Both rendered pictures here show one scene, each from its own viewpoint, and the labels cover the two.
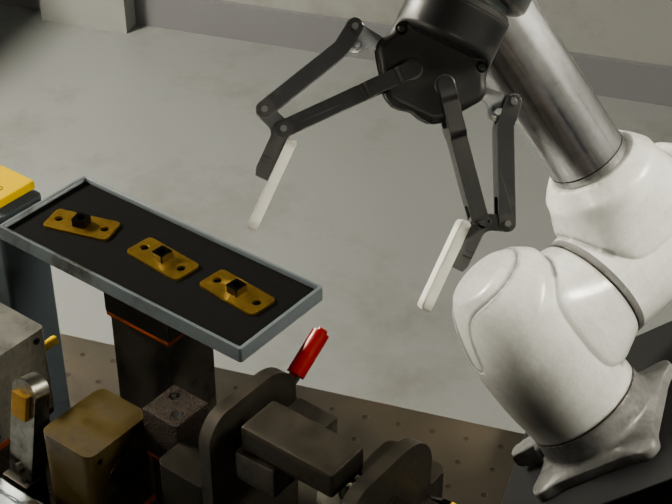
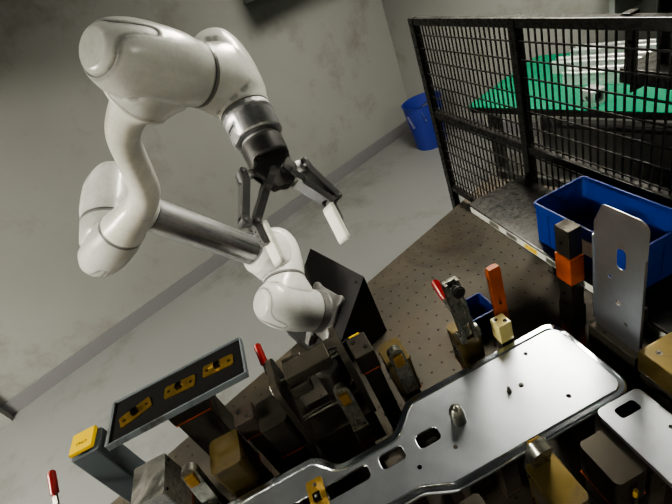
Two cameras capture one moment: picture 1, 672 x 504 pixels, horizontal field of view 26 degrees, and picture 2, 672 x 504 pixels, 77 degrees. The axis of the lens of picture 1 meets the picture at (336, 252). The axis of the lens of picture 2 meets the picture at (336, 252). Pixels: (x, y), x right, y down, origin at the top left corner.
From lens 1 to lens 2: 0.59 m
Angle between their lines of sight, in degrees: 35
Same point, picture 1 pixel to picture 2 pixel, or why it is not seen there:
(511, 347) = (289, 309)
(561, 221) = (262, 271)
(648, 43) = (179, 272)
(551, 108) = (235, 240)
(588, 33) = (161, 283)
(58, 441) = (222, 470)
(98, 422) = (225, 449)
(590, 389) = (315, 300)
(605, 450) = (332, 311)
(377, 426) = (261, 385)
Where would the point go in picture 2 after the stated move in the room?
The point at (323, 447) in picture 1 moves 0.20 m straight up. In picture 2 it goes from (314, 354) to (276, 291)
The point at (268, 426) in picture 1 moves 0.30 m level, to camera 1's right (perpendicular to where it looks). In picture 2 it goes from (292, 370) to (358, 278)
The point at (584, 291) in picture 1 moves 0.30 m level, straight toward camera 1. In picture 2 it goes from (288, 278) to (348, 306)
